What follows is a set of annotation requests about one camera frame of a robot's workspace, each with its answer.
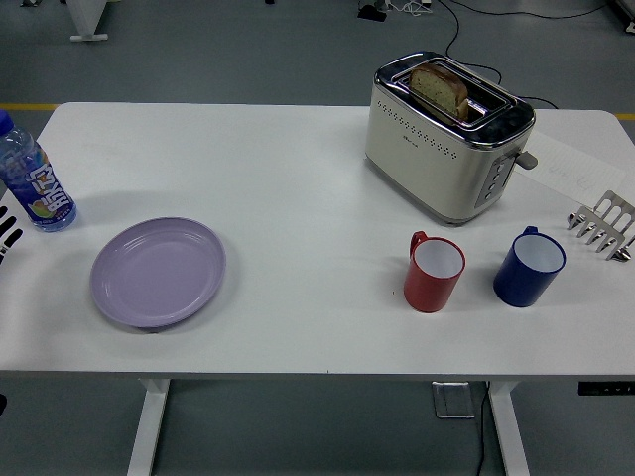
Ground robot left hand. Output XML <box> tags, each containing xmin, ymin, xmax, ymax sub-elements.
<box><xmin>0</xmin><ymin>204</ymin><xmax>25</xmax><ymax>263</ymax></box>

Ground purple round plate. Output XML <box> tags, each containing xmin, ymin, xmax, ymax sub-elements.
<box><xmin>88</xmin><ymin>216</ymin><xmax>228</xmax><ymax>331</ymax></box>

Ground blue drink bottle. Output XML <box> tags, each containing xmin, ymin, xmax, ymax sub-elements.
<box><xmin>0</xmin><ymin>109</ymin><xmax>78</xmax><ymax>234</ymax></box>

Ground white furniture foot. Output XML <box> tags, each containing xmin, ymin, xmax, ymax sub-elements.
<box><xmin>65</xmin><ymin>0</ymin><xmax>109</xmax><ymax>43</ymax></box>

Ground cream steel toaster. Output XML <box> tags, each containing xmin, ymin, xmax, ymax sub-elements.
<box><xmin>363</xmin><ymin>49</ymin><xmax>540</xmax><ymax>228</ymax></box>

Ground red mug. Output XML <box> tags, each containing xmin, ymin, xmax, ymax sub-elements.
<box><xmin>402</xmin><ymin>230</ymin><xmax>467</xmax><ymax>314</ymax></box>

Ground black floor device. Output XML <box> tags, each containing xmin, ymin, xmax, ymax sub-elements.
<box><xmin>356</xmin><ymin>3</ymin><xmax>389</xmax><ymax>23</ymax></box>

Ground toasted bread slice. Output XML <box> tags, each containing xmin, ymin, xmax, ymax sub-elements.
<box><xmin>408</xmin><ymin>61</ymin><xmax>470</xmax><ymax>122</ymax></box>

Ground blue mug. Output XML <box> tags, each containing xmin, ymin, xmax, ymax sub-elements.
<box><xmin>492</xmin><ymin>225</ymin><xmax>568</xmax><ymax>309</ymax></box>

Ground white paper sheet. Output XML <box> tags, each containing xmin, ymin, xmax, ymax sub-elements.
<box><xmin>515</xmin><ymin>130</ymin><xmax>628</xmax><ymax>206</ymax></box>

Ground silver metal rack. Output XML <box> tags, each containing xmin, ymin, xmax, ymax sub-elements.
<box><xmin>565</xmin><ymin>189</ymin><xmax>635</xmax><ymax>263</ymax></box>

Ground black table control panel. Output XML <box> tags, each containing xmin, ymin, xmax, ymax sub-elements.
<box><xmin>576</xmin><ymin>381</ymin><xmax>635</xmax><ymax>398</ymax></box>

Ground white furniture piece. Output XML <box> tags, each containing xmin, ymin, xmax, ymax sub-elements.
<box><xmin>608</xmin><ymin>0</ymin><xmax>635</xmax><ymax>35</ymax></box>

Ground white floor cables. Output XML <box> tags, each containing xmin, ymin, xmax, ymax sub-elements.
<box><xmin>386</xmin><ymin>0</ymin><xmax>434</xmax><ymax>17</ymax></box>

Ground clear plastic bracket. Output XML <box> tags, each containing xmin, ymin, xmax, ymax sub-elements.
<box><xmin>431</xmin><ymin>380</ymin><xmax>478</xmax><ymax>420</ymax></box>

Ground black toaster power cable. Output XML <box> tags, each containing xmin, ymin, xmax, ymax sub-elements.
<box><xmin>439</xmin><ymin>0</ymin><xmax>560</xmax><ymax>110</ymax></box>

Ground black cable under table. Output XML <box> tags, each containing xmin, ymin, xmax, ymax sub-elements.
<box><xmin>476</xmin><ymin>380</ymin><xmax>491</xmax><ymax>476</ymax></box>

